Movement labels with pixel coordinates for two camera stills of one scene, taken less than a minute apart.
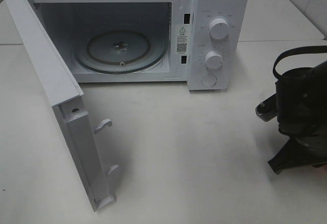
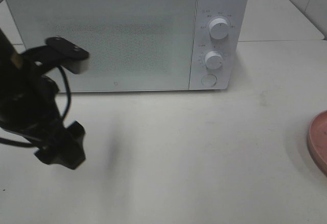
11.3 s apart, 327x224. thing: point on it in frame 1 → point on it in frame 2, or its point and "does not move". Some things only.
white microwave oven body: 192,31 does not move
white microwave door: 80,130 → 135,42
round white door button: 209,80 does not move
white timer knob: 213,59 does not move
